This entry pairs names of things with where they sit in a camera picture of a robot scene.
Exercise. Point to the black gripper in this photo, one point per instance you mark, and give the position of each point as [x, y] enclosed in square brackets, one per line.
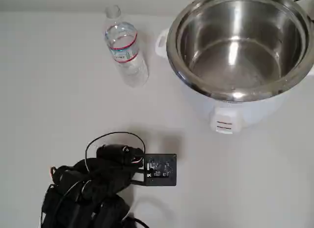
[115, 150]

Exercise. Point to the clear plastic water bottle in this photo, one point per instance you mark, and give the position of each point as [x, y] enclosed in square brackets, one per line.
[125, 53]

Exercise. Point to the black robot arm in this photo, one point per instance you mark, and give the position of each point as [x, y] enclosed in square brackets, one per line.
[73, 201]

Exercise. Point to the white rice cooker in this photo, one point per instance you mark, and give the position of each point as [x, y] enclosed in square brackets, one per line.
[245, 110]

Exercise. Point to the steel inner pot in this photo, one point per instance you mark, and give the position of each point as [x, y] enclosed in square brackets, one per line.
[235, 53]

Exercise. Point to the black camera circuit board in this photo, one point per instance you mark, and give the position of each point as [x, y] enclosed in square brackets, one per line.
[162, 171]

